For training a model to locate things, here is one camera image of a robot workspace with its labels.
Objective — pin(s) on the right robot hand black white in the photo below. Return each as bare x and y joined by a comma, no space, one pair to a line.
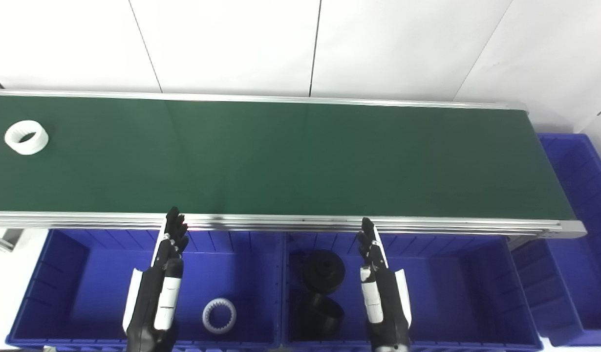
386,298

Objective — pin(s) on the black round gear part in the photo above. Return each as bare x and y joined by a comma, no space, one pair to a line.
324,271
317,318

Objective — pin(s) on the aluminium conveyor leg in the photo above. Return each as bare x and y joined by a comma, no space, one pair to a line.
0,240

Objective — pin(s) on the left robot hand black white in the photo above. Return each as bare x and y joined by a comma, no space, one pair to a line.
151,293

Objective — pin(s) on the green conveyor belt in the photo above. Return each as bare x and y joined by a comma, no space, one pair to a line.
281,222
290,161

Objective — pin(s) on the blue plastic bin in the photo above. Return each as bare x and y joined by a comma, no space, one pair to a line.
452,293
85,293
579,234

